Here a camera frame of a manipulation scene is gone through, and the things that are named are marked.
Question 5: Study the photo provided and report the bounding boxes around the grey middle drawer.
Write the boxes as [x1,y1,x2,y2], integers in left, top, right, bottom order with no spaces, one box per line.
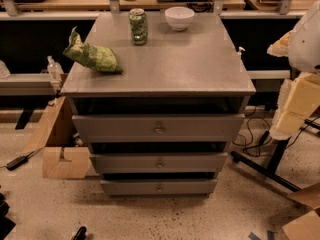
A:
[90,152,227,174]

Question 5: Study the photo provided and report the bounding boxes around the white ceramic bowl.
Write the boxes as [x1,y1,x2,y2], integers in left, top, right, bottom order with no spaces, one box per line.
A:
[165,7,195,31]

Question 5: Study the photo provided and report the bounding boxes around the black power adapter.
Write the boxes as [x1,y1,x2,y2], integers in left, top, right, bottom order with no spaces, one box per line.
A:
[6,156,28,171]

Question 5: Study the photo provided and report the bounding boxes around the black cables on floor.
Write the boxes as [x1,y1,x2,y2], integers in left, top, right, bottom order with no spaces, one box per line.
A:
[231,105,320,158]

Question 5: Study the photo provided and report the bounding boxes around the white pump dispenser bottle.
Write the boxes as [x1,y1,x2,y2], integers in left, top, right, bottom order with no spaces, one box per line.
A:
[237,46,246,59]

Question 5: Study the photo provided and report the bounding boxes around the green soda can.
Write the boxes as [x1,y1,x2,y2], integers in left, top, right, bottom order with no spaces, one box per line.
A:
[129,8,148,45]

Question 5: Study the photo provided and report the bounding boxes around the black tool on floor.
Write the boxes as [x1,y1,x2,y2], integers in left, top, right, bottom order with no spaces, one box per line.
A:
[71,226,87,240]

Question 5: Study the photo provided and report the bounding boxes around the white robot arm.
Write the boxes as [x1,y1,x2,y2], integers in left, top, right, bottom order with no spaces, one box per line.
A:
[267,1,320,140]

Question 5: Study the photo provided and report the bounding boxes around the green chip bag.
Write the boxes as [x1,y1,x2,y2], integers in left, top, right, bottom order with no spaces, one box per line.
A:
[63,28,123,74]

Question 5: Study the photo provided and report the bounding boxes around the open cardboard box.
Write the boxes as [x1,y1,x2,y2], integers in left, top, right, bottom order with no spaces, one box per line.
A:
[23,97,91,179]

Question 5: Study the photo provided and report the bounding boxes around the grey top drawer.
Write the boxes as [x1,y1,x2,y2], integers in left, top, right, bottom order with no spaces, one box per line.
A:
[72,114,244,143]

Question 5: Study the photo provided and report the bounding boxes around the black stand base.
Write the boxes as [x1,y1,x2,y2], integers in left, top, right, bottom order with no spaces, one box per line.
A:
[231,140,300,192]

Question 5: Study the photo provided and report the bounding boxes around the grey drawer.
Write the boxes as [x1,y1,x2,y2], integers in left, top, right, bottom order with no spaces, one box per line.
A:
[90,152,227,174]
[101,179,217,196]
[72,114,244,143]

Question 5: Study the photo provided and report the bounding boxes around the grey bottom drawer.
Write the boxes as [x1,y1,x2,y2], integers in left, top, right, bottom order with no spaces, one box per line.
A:
[101,179,217,196]

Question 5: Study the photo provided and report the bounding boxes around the clear plastic bottle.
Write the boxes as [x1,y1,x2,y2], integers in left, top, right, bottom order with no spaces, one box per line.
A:
[47,56,64,83]

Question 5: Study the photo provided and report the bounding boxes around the black object bottom left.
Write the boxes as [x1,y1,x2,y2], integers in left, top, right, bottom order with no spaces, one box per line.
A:
[0,192,16,240]

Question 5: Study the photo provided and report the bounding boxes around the grey drawer cabinet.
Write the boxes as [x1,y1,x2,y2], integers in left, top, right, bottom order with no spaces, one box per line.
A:
[62,12,255,182]

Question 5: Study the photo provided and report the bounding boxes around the cardboard box bottom right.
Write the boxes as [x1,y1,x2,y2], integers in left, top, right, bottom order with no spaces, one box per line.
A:
[282,183,320,240]

